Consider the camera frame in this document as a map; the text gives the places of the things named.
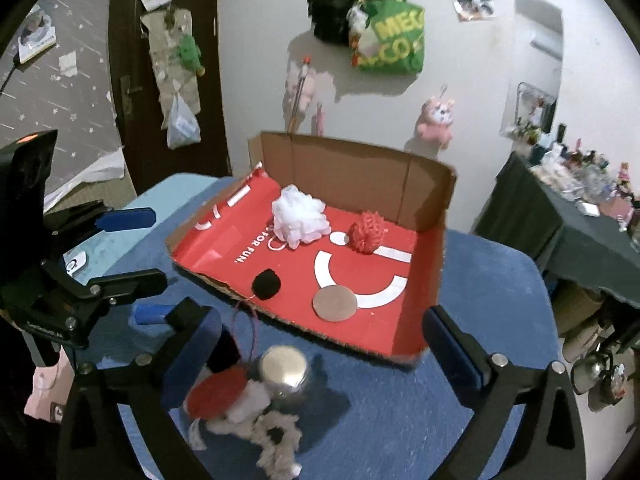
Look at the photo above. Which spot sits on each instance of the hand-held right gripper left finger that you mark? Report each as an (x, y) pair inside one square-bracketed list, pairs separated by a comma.
[(192, 355)]

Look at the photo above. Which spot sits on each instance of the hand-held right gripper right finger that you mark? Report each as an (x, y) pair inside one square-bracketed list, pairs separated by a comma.
[(450, 355)]

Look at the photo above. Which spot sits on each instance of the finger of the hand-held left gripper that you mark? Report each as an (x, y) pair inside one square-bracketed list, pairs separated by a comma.
[(127, 219), (130, 285)]

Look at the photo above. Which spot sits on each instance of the dark red knitted hat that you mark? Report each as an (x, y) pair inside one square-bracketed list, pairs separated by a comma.
[(215, 392)]

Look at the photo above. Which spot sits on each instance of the black knitted scrunchie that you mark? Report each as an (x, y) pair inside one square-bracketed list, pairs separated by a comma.
[(266, 285)]

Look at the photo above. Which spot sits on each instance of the cream crochet scrunchie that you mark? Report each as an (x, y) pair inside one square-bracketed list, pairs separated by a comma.
[(277, 442)]

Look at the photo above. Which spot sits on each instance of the brown round pad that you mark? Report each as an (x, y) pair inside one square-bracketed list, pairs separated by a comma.
[(335, 303)]

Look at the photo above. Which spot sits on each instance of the orange red knitted scrunchie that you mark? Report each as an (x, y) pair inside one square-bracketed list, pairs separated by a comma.
[(367, 232)]

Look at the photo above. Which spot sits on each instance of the white mesh bath pouf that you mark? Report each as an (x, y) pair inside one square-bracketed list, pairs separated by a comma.
[(300, 215)]

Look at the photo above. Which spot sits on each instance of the cardboard box with red lining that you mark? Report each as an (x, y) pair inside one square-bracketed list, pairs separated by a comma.
[(350, 170)]

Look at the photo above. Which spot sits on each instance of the white small device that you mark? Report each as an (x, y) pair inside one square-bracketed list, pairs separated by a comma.
[(76, 262)]

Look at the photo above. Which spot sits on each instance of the light blue bed sheet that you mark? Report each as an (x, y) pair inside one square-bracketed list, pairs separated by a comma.
[(175, 195)]

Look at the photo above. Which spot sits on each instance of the white torn paper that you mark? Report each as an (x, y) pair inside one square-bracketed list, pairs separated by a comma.
[(90, 175)]

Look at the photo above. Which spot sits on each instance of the clear jar with lid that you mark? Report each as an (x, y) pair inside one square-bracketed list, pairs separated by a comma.
[(285, 370)]

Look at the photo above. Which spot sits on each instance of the clear plastic bag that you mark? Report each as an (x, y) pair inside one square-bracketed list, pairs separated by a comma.
[(182, 125)]

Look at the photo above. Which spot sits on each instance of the dark wooden door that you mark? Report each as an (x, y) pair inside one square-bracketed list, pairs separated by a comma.
[(210, 110)]

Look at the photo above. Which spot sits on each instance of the clutter under table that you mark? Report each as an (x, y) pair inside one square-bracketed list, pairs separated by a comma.
[(595, 350)]

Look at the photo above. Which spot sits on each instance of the table with dark green cloth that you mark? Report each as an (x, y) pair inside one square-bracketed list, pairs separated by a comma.
[(520, 220)]

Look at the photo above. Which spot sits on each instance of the hanging door organizer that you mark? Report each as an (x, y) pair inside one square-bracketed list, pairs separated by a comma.
[(165, 55)]

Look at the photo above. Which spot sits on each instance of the green plush toy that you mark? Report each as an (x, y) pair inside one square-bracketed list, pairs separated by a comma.
[(190, 52)]

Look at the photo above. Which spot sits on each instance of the stick with red cap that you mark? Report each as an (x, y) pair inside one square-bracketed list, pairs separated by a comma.
[(300, 95)]

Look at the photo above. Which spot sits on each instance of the pale pink plush toy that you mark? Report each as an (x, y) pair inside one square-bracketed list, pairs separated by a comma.
[(307, 85)]

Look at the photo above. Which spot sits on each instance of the clutter of bottles and cosmetics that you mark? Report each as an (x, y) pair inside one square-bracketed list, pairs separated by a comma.
[(580, 170)]

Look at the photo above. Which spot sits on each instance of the pink spotted plush toy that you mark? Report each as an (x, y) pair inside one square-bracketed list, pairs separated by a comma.
[(436, 120)]

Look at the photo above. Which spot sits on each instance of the black bag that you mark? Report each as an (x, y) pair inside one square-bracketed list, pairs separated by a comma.
[(330, 10)]

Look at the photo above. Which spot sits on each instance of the panda plush charm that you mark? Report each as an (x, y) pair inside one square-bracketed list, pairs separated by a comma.
[(358, 19)]

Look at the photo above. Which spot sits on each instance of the green tote bag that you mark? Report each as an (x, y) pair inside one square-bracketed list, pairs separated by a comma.
[(395, 35)]

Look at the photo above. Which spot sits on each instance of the wall photo card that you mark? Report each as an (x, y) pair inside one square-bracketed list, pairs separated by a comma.
[(36, 35)]

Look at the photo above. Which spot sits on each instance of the wall mirror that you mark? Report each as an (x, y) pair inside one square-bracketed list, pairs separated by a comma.
[(535, 35)]

